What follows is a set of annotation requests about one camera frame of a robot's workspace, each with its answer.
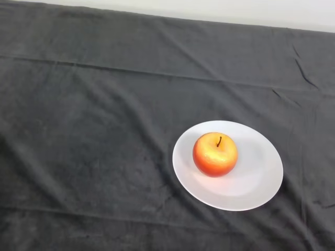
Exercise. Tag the red yellow apple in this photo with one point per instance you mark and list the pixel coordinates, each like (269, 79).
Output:
(215, 157)

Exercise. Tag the white round plate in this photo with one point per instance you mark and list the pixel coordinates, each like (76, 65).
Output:
(251, 183)

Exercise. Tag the black cloth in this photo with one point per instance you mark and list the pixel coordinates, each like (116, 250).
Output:
(104, 117)

